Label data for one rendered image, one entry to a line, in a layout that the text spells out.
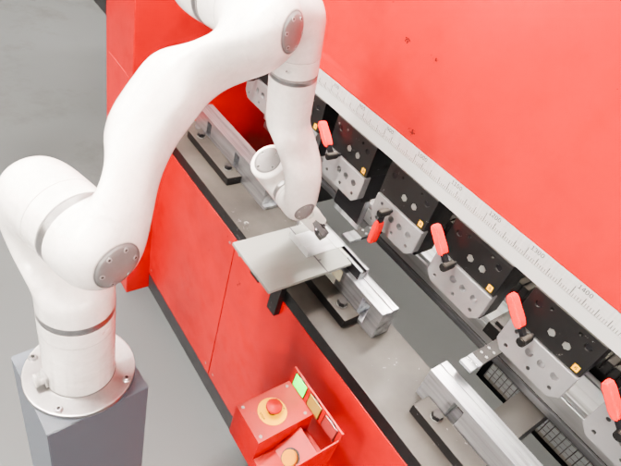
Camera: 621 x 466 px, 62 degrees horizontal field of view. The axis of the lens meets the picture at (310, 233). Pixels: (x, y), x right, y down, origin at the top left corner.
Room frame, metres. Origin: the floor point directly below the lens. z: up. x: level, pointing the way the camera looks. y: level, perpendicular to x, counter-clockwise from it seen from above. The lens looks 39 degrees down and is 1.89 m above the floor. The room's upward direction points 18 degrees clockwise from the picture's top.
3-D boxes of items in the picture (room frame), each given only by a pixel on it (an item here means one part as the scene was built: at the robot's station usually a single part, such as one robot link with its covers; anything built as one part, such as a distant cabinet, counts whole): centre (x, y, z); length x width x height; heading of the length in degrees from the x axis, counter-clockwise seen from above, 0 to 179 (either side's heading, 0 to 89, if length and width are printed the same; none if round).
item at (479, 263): (0.85, -0.35, 1.26); 0.15 x 0.09 x 0.17; 47
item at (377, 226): (0.96, -0.14, 1.20); 0.04 x 0.02 x 0.10; 137
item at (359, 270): (1.09, -0.09, 0.98); 0.20 x 0.03 x 0.03; 47
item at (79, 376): (0.50, 0.32, 1.09); 0.19 x 0.19 x 0.18
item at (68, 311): (0.52, 0.35, 1.30); 0.19 x 0.12 x 0.24; 63
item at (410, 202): (0.99, -0.20, 1.26); 0.15 x 0.09 x 0.17; 47
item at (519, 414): (0.98, -0.77, 0.81); 0.64 x 0.08 x 0.14; 137
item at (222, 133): (1.48, 0.33, 0.92); 0.50 x 0.06 x 0.10; 47
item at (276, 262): (1.00, 0.03, 1.00); 0.26 x 0.18 x 0.01; 137
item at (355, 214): (1.11, -0.08, 1.13); 0.10 x 0.02 x 0.10; 47
